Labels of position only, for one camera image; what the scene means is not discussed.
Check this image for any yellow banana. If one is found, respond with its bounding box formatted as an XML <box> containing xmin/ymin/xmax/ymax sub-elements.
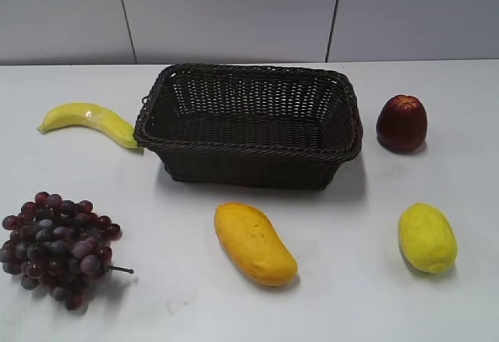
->
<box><xmin>37</xmin><ymin>102</ymin><xmax>139</xmax><ymax>150</ymax></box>

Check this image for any purple grape bunch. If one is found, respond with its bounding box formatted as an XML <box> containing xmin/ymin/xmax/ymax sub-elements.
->
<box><xmin>1</xmin><ymin>191</ymin><xmax>134</xmax><ymax>311</ymax></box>

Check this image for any dark red apple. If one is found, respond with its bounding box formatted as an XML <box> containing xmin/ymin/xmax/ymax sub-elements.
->
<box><xmin>376</xmin><ymin>95</ymin><xmax>428</xmax><ymax>153</ymax></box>

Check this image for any black woven basket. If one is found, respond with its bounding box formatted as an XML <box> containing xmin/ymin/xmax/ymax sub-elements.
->
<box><xmin>134</xmin><ymin>64</ymin><xmax>363</xmax><ymax>190</ymax></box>

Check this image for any yellow lemon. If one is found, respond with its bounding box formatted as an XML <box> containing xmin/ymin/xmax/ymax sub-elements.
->
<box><xmin>398</xmin><ymin>203</ymin><xmax>458</xmax><ymax>274</ymax></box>

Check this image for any yellow mango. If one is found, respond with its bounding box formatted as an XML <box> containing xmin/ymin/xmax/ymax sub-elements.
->
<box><xmin>214</xmin><ymin>203</ymin><xmax>298</xmax><ymax>287</ymax></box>

